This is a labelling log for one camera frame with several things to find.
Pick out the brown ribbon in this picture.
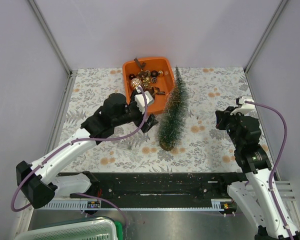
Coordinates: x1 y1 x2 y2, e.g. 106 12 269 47
133 58 146 69

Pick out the small gold striped bauble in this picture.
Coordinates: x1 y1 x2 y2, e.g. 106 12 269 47
158 70 164 77

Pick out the large gold striped bauble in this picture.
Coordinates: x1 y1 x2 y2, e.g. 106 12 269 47
129 77 143 90

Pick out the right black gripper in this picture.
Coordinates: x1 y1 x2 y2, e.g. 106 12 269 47
215 106 245 148

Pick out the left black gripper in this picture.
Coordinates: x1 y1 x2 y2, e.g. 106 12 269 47
113 90 159 132

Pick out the clear led battery box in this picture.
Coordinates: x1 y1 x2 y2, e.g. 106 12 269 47
118 141 133 150

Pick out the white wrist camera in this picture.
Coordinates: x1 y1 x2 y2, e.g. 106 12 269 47
230 96 255 115
134 89 155 114

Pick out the white slotted cable duct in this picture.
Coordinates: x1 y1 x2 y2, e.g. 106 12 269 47
40 196 224 211

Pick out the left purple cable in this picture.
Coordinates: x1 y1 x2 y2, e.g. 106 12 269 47
10 85 149 228

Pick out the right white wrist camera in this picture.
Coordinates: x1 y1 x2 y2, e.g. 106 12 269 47
230 96 255 115

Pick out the dark brown bauble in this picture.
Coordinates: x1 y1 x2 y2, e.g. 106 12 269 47
150 70 158 77

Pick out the brown ribbon bow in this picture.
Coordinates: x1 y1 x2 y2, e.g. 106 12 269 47
147 86 166 98

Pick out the frosted pine cone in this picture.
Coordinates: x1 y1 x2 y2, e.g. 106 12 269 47
151 77 157 83

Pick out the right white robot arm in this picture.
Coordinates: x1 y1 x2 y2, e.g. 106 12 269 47
215 106 300 240

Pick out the orange plastic bin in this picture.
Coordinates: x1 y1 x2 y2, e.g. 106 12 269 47
122 56 175 115

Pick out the white plastic basket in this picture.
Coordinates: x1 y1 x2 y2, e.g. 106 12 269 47
15 217 118 240

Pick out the small dark red bauble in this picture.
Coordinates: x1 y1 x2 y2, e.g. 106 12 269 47
129 73 135 79

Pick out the floral patterned table mat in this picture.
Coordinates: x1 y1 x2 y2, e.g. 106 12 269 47
60 67 251 172

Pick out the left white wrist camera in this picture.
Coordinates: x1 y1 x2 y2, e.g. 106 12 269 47
134 89 155 114

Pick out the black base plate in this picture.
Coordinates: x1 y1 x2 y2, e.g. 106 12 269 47
54 170 256 209

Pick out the green plastic basket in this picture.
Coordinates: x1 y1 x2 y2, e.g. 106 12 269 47
114 221 124 240

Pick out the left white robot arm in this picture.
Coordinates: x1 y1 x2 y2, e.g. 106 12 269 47
16 88 158 209

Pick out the small green christmas tree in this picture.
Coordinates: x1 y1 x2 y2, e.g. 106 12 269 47
157 67 190 151

